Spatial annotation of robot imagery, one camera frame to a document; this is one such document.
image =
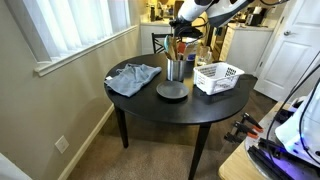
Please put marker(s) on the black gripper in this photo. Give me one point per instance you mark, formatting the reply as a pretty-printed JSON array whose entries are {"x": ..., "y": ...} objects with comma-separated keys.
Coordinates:
[{"x": 186, "y": 28}]

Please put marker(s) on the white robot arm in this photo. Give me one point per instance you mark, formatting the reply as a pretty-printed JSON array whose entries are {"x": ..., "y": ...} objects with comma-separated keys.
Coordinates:
[{"x": 226, "y": 8}]

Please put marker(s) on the light wooden spoon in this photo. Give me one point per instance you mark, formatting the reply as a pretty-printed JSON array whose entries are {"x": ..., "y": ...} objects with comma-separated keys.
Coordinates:
[
  {"x": 174, "y": 45},
  {"x": 170, "y": 53}
]

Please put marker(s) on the metal utensil bucket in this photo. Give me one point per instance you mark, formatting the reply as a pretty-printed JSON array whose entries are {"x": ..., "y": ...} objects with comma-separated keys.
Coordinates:
[{"x": 175, "y": 70}]

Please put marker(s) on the white plastic basket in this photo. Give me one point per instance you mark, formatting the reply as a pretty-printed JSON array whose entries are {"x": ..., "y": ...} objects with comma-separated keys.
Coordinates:
[{"x": 216, "y": 78}]

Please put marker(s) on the red spatula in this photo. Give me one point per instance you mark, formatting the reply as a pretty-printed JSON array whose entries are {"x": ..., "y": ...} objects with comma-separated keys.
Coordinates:
[{"x": 181, "y": 47}]

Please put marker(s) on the teal spatula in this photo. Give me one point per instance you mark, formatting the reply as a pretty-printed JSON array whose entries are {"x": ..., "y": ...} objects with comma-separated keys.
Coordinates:
[{"x": 166, "y": 42}]

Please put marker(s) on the white blue wipes canister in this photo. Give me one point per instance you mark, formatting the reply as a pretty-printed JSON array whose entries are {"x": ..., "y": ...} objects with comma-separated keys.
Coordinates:
[{"x": 192, "y": 56}]

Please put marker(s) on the clear glass mug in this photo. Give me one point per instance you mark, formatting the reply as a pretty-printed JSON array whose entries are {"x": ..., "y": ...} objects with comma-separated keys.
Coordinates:
[{"x": 204, "y": 55}]

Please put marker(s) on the white kitchen counter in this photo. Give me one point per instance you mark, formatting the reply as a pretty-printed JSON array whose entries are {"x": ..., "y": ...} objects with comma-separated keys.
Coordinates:
[{"x": 146, "y": 36}]

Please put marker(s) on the grey round plate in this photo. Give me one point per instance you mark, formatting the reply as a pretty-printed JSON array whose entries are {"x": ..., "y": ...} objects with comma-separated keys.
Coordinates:
[{"x": 172, "y": 90}]

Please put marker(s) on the white cabinet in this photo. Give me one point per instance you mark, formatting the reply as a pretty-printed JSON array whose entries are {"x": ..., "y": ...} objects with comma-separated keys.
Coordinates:
[{"x": 246, "y": 50}]

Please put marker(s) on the light blue cloth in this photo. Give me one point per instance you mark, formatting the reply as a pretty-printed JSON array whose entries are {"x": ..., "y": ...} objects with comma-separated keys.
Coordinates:
[{"x": 131, "y": 78}]

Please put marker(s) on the black coffee maker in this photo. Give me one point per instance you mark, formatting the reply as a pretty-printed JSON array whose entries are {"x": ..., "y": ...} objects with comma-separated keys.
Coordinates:
[{"x": 255, "y": 16}]

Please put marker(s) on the black round table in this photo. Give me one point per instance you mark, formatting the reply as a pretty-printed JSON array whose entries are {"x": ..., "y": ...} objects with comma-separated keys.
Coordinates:
[{"x": 186, "y": 106}]

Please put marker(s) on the silver door knob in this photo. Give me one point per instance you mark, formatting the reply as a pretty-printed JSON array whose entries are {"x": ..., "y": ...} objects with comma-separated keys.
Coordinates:
[{"x": 287, "y": 33}]

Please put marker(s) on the white window sill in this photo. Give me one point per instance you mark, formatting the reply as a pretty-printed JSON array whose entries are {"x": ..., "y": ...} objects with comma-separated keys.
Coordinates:
[{"x": 86, "y": 50}]

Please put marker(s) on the orange black clamp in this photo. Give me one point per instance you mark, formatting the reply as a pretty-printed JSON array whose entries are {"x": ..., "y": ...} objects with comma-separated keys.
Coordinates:
[
  {"x": 251, "y": 120},
  {"x": 245, "y": 129}
]

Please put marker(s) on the white panel door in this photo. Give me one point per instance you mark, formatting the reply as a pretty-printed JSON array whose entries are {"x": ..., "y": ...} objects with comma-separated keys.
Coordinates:
[{"x": 293, "y": 60}]

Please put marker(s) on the white vertical blinds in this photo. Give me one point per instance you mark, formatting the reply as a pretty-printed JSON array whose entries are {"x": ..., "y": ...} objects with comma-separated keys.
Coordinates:
[{"x": 66, "y": 23}]

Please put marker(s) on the wooden workbench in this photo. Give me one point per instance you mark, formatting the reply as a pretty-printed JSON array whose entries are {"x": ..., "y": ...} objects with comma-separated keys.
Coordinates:
[{"x": 233, "y": 166}]

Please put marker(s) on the white baseboard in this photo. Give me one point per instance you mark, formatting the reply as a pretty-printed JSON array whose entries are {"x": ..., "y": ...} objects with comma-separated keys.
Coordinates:
[{"x": 85, "y": 143}]

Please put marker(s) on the white wall outlet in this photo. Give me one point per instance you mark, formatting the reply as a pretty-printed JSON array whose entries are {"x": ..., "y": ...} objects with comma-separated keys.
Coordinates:
[{"x": 62, "y": 144}]

